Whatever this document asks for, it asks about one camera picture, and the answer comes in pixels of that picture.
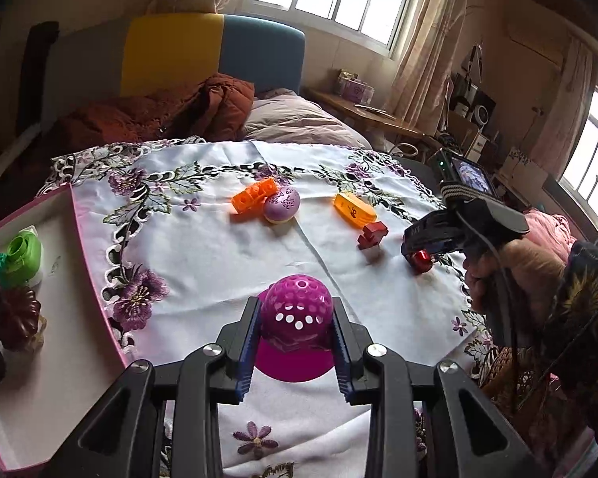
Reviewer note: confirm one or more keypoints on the green toy cup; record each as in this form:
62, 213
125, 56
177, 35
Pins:
25, 259

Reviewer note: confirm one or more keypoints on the white chair armrest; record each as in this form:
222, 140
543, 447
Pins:
15, 147

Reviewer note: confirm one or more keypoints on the orange block toy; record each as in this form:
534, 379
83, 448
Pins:
251, 198

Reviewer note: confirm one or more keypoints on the person's patterned clothing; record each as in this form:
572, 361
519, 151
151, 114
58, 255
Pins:
528, 408

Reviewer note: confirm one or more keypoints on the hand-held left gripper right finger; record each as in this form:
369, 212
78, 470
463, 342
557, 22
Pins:
341, 353

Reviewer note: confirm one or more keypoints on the light purple ball toy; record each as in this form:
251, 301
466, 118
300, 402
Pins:
281, 204

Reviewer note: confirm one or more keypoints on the clear yellow toy piece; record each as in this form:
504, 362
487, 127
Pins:
37, 333

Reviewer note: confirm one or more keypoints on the pink sheer curtain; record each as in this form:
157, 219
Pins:
563, 109

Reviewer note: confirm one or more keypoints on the black chair back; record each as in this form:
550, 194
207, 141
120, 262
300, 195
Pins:
37, 59

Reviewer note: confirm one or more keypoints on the rust brown blanket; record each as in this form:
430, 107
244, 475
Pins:
179, 109

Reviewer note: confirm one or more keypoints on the purple storage box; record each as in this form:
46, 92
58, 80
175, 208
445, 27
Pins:
356, 90

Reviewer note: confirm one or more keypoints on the magenta perforated dome toy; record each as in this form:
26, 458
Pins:
296, 308

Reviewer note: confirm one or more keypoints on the wooden side shelf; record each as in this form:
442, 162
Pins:
359, 109

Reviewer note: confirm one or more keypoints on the beige floral curtain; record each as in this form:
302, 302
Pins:
428, 59

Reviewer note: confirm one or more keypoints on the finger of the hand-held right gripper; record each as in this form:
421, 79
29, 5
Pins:
407, 255

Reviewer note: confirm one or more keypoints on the pink cardboard box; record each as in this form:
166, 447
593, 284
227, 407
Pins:
55, 383

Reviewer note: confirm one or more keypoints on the brown pumpkin toy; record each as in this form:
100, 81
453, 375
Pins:
17, 316

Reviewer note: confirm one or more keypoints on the red gear toy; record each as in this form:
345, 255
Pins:
422, 260

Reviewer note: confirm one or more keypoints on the person's right forearm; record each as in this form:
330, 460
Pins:
583, 318

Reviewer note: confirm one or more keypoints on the pink cloth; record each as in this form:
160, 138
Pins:
553, 221

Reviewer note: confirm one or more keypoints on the white floral embroidered tablecloth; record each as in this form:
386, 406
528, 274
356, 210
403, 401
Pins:
204, 269

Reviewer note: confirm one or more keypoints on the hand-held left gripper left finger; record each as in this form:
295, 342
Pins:
246, 348

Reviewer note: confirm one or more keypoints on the small red block toy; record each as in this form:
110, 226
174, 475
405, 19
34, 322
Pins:
372, 234

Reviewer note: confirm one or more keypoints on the small side window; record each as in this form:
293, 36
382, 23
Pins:
593, 159

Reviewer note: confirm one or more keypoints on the pale pink duvet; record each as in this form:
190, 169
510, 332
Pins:
299, 119

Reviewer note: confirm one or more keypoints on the white round appliance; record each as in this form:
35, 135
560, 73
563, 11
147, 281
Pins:
482, 114

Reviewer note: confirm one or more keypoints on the grey yellow blue headboard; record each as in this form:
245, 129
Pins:
174, 55

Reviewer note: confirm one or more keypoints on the person's right hand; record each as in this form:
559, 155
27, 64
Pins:
533, 274

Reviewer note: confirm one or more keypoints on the orange yellow toy piece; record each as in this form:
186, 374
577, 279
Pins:
354, 209

